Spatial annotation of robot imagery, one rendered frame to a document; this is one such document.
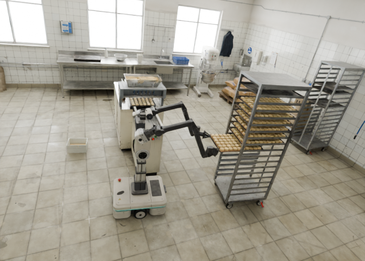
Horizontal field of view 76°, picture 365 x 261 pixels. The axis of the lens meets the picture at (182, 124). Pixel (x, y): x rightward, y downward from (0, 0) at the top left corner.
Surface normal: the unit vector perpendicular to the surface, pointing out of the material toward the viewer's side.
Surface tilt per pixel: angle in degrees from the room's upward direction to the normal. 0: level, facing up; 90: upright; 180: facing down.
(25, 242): 0
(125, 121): 90
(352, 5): 90
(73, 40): 90
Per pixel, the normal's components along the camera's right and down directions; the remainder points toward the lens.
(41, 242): 0.13, -0.87
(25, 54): 0.36, 0.48
